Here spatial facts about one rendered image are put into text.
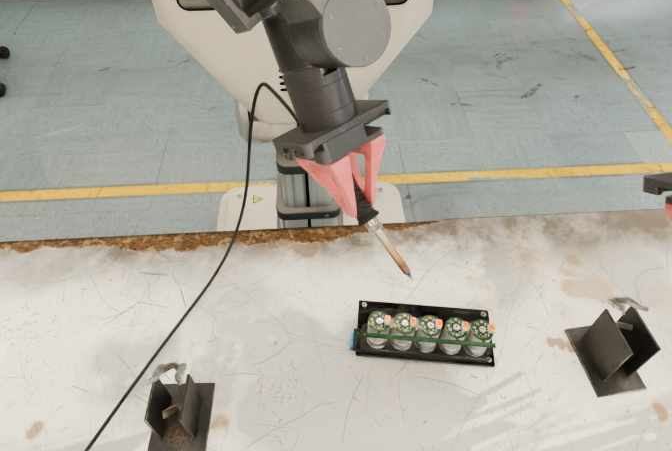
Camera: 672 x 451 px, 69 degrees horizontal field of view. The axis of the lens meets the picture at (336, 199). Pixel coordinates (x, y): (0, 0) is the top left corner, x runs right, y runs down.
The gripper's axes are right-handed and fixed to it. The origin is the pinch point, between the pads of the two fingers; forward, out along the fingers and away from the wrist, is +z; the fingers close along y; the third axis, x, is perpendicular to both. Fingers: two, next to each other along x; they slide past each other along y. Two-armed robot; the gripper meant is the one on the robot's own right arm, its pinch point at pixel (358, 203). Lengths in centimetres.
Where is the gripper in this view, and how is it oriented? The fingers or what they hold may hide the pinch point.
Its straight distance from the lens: 50.2
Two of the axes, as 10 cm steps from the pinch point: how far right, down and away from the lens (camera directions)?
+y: 7.7, -4.7, 4.3
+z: 3.1, 8.7, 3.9
